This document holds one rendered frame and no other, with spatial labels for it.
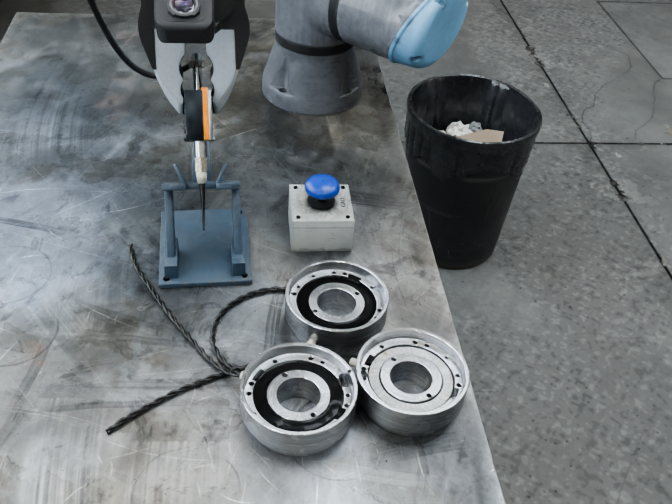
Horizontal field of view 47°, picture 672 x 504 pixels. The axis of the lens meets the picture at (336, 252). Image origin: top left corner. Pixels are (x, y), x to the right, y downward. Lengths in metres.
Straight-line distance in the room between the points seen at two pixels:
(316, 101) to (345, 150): 0.10
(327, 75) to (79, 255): 0.44
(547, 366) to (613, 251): 0.53
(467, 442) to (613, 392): 1.24
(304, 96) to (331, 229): 0.31
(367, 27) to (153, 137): 0.32
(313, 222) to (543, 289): 1.34
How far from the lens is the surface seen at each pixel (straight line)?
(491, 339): 1.96
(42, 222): 0.96
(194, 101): 0.74
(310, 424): 0.69
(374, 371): 0.74
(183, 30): 0.63
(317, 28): 1.09
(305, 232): 0.87
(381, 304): 0.80
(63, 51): 1.33
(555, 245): 2.30
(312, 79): 1.12
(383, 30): 1.02
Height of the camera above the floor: 1.38
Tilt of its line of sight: 41 degrees down
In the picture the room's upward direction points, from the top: 5 degrees clockwise
